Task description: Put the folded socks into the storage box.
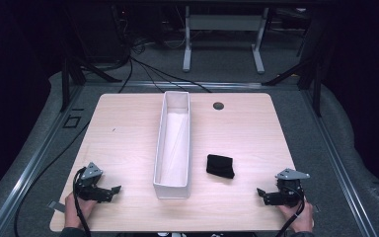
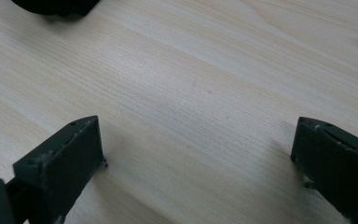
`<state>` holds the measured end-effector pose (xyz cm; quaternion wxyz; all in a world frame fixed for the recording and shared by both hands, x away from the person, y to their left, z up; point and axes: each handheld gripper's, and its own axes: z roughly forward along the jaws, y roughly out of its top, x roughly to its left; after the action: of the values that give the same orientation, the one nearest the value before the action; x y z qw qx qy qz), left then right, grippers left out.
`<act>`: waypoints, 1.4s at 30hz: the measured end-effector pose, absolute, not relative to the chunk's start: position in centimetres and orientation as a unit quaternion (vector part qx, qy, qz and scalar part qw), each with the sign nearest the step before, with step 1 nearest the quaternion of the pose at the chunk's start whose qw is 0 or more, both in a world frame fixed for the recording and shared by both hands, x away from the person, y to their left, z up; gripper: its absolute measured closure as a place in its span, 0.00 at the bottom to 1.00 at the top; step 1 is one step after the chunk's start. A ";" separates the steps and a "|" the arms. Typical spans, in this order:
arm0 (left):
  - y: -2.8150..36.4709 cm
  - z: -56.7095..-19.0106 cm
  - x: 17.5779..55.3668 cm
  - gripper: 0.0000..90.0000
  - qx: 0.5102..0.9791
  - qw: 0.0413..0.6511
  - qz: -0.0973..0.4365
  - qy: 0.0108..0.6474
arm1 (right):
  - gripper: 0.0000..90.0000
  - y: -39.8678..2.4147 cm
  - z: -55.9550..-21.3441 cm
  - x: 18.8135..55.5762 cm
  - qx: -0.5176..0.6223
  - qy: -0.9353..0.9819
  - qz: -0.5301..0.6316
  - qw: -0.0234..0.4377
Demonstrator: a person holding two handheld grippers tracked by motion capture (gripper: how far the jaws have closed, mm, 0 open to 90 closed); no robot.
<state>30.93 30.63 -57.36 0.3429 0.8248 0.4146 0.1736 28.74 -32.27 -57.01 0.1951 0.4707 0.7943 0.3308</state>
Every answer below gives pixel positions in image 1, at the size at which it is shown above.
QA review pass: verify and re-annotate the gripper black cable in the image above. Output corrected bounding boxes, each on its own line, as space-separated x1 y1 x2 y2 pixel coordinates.
274 186 306 237
72 167 93 237

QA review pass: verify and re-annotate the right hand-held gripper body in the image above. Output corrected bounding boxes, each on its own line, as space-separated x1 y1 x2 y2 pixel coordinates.
264 168 311 208

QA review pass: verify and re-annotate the person's left hand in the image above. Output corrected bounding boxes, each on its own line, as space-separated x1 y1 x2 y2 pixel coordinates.
63 192 99 230

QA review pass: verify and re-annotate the aluminium floor rail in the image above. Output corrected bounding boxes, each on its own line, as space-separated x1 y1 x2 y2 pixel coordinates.
300 89 379 237
0 86 84 237
84 79 308 93

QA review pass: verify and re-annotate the white metal desk frame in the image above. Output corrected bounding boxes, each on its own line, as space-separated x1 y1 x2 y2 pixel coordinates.
182 5 270 75

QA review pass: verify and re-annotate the black metal stand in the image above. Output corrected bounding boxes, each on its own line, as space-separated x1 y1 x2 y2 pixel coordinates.
262 53 325 118
60 53 123 113

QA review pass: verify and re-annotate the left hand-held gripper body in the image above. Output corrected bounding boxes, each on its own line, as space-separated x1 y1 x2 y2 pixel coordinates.
74 161 113 203

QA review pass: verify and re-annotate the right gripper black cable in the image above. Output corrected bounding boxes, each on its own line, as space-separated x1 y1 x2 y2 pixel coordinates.
274 186 306 237

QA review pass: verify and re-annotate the folded black cloth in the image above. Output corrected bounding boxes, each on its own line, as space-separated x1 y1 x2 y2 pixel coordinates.
205 153 236 180

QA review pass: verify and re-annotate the bundle of black cables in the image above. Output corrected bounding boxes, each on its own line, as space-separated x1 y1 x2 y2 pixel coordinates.
117 39 213 94

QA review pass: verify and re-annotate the black floor cable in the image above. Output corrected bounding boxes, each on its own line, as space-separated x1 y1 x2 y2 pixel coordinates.
13 120 92 237

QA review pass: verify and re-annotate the grey flat strip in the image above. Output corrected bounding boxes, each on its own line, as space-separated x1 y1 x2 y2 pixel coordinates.
47 200 67 213

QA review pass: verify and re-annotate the person's right hand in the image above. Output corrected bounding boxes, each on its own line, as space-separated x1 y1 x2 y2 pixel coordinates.
276 197 315 234

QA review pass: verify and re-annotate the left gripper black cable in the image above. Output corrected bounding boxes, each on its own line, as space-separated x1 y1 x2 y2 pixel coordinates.
72 167 93 237

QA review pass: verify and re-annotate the long white box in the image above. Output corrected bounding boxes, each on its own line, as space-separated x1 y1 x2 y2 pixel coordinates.
152 90 192 200

